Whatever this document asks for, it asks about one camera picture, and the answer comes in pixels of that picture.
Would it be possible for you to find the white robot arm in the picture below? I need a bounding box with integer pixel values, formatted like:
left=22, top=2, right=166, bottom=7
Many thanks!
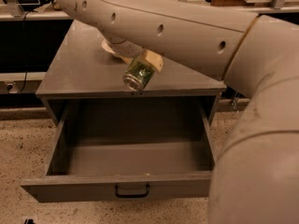
left=57, top=0, right=299, bottom=224

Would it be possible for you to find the grey cabinet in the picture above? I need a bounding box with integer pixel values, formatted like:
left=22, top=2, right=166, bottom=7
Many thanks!
left=36, top=21, right=225, bottom=123

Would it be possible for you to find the black drawer handle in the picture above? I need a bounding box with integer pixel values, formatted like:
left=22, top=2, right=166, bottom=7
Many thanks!
left=114, top=184, right=150, bottom=199

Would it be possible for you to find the black cable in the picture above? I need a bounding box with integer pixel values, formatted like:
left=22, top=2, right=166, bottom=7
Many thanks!
left=17, top=10, right=32, bottom=93

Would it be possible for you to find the open grey top drawer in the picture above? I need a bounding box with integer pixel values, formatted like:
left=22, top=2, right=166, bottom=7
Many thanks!
left=21, top=100, right=215, bottom=203

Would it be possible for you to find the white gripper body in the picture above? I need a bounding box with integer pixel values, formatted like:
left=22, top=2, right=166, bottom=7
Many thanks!
left=106, top=37, right=143, bottom=58

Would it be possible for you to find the white bowl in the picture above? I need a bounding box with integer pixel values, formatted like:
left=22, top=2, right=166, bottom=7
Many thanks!
left=102, top=39, right=120, bottom=58

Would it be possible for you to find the green soda can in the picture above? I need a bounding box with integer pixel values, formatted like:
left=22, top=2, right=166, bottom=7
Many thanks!
left=122, top=58, right=155, bottom=91

